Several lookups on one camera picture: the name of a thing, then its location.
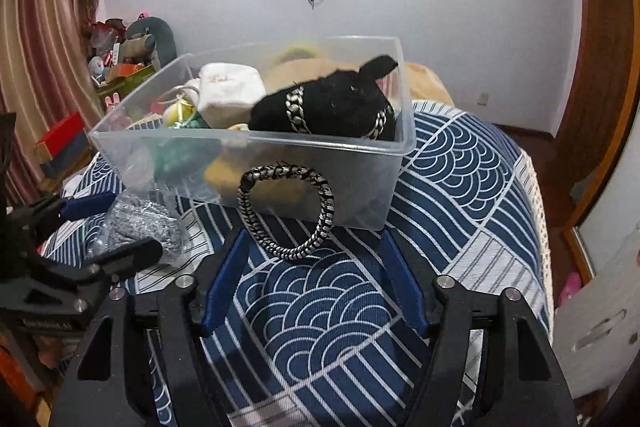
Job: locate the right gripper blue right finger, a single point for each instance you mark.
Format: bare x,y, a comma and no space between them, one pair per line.
408,293

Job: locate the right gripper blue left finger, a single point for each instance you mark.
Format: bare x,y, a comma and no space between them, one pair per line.
221,276

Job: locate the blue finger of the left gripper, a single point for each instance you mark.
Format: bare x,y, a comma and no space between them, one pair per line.
130,258
81,208

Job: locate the white drawstring bag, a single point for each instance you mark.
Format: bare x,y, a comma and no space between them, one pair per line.
225,93

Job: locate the black trimmed white pouch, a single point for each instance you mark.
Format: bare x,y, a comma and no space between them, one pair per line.
324,97

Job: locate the silver glitter pouch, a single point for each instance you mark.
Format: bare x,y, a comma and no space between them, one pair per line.
135,216

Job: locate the red and grey box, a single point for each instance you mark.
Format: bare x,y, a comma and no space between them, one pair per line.
61,146

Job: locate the blue wave pattern tablecloth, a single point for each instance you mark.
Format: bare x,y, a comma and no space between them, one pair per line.
323,343

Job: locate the green knitted cloth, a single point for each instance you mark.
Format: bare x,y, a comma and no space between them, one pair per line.
182,161

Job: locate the pink rabbit plush toy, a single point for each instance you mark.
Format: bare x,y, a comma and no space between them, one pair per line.
111,101

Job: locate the green cardboard box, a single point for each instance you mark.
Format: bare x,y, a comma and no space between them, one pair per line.
124,78

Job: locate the yellow plush toy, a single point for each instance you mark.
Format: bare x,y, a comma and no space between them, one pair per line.
179,114

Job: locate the grey green plush toy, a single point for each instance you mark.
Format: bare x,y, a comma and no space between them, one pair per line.
150,40

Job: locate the clear plastic storage bin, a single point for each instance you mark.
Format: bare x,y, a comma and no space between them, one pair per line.
362,173

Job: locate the brown wooden door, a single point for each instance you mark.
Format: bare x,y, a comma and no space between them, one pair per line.
598,112

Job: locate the striped red beige curtain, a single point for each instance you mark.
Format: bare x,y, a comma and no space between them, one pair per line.
44,78

